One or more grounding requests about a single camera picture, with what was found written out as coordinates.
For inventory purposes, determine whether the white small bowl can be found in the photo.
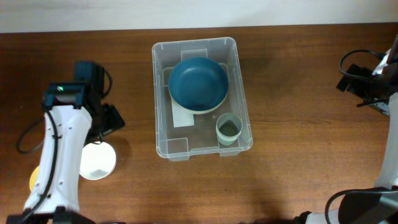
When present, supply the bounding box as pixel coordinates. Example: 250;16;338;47
80;142;116;180

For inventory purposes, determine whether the yellow small bowl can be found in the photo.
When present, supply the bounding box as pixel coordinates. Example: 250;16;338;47
29;166;40;191

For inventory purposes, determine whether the dark blue bowl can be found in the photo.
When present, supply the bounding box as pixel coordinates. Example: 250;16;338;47
168;57;229;113

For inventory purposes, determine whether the beige bowl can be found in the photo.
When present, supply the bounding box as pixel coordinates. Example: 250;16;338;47
170;95;228;114

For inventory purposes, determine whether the cream plastic cup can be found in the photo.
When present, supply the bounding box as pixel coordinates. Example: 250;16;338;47
217;132;241;144

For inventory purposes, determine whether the grey plastic cup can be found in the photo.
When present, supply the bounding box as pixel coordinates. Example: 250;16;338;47
216;113;243;136

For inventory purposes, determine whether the mint green plastic cup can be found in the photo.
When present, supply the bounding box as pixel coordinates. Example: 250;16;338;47
217;136;237;146

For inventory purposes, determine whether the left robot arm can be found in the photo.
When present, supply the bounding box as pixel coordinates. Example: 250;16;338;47
6;82;125;223

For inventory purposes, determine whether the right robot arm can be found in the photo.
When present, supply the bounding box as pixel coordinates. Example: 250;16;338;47
293;42;397;224

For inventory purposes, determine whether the clear plastic storage bin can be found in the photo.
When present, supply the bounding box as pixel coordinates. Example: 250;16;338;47
152;37;253;161

